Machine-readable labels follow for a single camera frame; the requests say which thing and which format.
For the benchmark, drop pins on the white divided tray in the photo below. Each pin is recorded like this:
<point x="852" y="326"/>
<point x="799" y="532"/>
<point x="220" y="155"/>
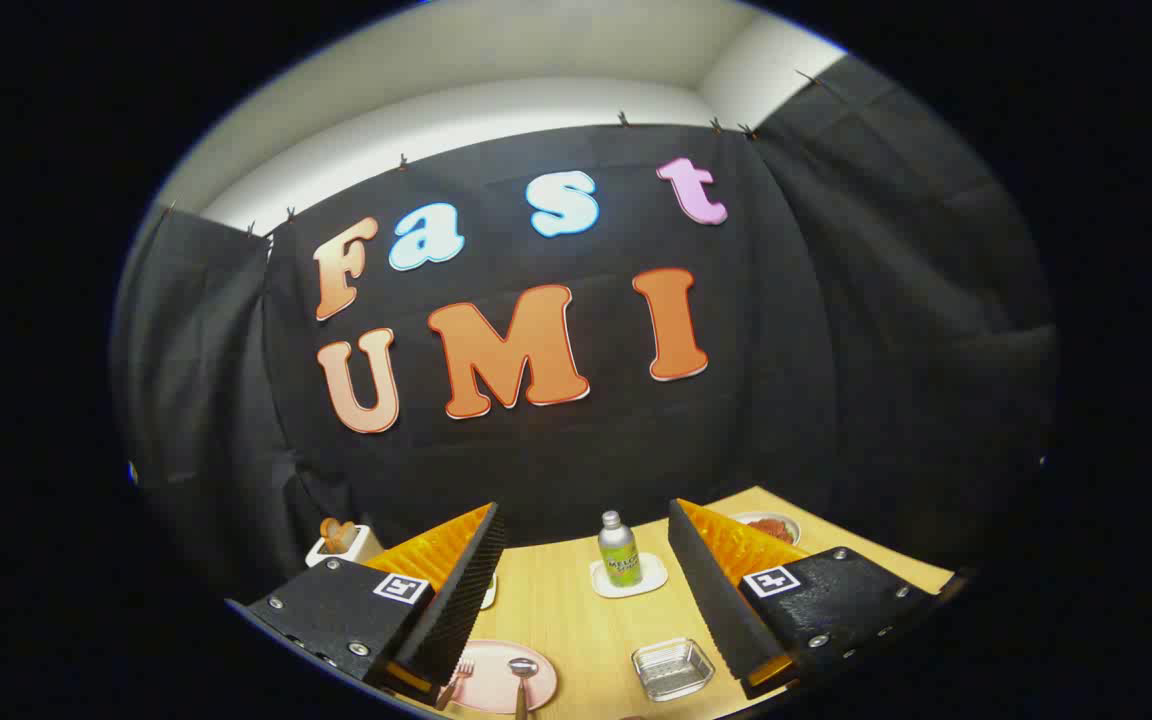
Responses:
<point x="489" y="592"/>

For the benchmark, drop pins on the green soda bottle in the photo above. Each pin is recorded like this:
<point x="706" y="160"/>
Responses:
<point x="619" y="555"/>

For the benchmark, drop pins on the red meat slice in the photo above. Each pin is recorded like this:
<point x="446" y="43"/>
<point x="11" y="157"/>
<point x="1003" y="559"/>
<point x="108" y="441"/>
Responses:
<point x="774" y="530"/>

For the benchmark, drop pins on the pink round plate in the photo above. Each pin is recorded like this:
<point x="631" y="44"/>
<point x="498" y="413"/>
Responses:
<point x="491" y="685"/>

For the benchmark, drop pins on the white square coaster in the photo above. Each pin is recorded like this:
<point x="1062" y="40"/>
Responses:
<point x="654" y="578"/>

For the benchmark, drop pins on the white oval food bowl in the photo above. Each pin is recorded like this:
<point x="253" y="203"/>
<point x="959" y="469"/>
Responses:
<point x="771" y="522"/>

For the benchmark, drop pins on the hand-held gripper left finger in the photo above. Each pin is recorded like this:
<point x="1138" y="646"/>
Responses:
<point x="464" y="585"/>

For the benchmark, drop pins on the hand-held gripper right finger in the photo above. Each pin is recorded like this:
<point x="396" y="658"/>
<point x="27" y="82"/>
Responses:
<point x="711" y="590"/>

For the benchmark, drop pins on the metal spoon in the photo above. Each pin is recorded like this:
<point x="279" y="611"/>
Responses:
<point x="523" y="668"/>

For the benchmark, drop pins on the toast bread slice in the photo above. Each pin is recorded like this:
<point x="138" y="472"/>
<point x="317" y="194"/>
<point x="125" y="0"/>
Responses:
<point x="348" y="537"/>
<point x="329" y="535"/>

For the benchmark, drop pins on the cream white toaster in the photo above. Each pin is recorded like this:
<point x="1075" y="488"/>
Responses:
<point x="348" y="553"/>

